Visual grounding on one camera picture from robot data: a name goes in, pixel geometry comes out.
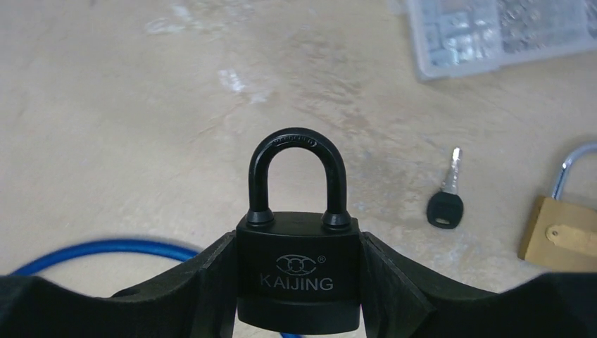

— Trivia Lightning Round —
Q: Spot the blue cable lock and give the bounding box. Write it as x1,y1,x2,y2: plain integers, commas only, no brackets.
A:
9,239,299,338

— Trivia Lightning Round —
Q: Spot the clear plastic organizer box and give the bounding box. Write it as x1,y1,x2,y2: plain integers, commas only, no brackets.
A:
405,0,596,81

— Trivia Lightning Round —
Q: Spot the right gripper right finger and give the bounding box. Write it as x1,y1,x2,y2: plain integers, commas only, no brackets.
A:
360,232,596,337

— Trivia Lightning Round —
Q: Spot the black head padlock key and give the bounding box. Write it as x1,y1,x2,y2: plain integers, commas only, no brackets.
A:
426,147,464,230

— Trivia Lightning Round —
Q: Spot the brass padlock silver shackle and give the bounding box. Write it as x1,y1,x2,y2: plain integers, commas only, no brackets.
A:
517,141,596,273

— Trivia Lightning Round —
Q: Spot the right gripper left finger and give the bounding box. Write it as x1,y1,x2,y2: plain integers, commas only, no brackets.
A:
0,230,239,338

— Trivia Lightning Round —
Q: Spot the black padlock with key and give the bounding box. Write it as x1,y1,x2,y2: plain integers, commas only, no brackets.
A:
236,127,360,335

